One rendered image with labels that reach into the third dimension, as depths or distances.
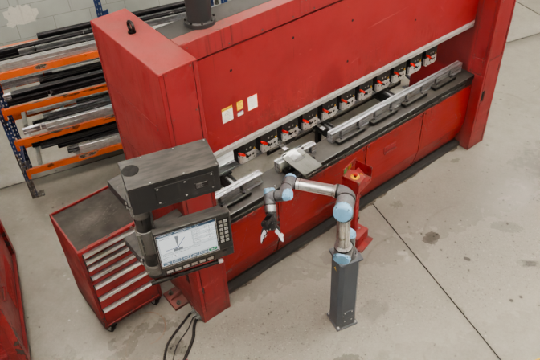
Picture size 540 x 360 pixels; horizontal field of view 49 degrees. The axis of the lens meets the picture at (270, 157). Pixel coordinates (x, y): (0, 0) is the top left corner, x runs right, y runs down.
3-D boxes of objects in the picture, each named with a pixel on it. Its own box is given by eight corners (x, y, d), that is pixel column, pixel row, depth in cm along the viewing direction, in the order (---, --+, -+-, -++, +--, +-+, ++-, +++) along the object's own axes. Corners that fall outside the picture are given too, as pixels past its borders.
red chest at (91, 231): (110, 340, 463) (78, 255, 398) (82, 299, 494) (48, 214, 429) (165, 305, 485) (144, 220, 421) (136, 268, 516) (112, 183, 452)
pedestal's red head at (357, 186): (357, 194, 480) (359, 177, 469) (341, 186, 488) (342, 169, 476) (371, 181, 492) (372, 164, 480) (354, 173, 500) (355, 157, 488)
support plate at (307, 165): (304, 176, 451) (304, 174, 450) (282, 158, 467) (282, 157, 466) (322, 165, 459) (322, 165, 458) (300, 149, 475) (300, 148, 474)
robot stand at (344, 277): (357, 323, 465) (363, 258, 415) (337, 332, 460) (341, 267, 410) (346, 305, 478) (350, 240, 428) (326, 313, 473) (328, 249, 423)
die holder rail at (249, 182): (209, 212, 441) (207, 203, 435) (205, 208, 445) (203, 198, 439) (263, 182, 464) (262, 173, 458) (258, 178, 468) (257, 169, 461)
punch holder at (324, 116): (322, 121, 471) (322, 104, 460) (315, 116, 476) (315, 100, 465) (336, 114, 477) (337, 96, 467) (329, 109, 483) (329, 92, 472)
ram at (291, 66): (197, 169, 408) (181, 68, 357) (190, 163, 413) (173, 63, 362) (473, 26, 544) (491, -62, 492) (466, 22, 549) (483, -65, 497)
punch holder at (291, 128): (283, 142, 453) (282, 124, 442) (276, 137, 458) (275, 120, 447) (298, 134, 459) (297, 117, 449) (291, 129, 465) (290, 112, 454)
